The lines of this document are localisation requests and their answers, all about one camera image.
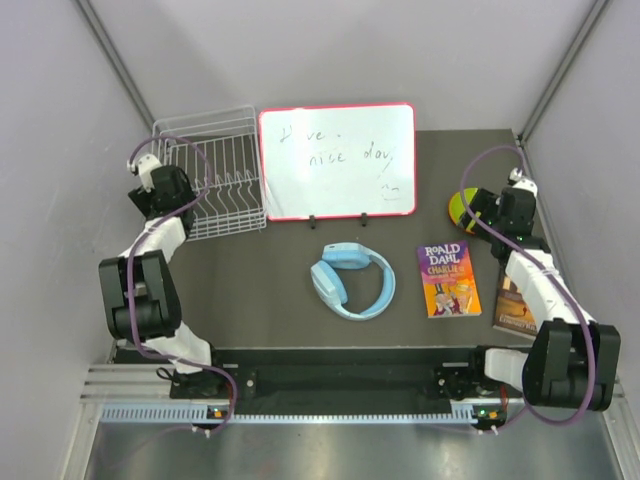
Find grey slotted cable duct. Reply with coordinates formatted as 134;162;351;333
99;403;501;426

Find orange plate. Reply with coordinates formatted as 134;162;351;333
449;215;465;233

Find light blue headphones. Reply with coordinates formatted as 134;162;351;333
310;242;397;322

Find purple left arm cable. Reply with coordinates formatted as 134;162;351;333
124;135;236;435

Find dark brown book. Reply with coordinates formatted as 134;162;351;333
492;268;538;339

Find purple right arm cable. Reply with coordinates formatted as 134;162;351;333
459;144;599;435

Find lime green plate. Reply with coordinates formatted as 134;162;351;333
447;187;479;217

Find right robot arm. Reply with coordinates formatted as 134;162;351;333
450;180;621;413

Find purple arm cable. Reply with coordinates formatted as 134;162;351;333
459;144;599;435
124;135;236;435

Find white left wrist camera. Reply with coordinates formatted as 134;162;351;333
127;154;162;192

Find pink framed whiteboard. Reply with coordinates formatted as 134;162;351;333
258;103;417;221

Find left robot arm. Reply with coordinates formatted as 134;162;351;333
99;155;227;397

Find white wire dish rack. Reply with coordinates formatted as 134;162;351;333
151;105;267;241

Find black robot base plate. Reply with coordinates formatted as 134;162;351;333
212;347;502;401

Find purple Roald Dahl book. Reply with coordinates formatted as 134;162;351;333
417;240;482;318

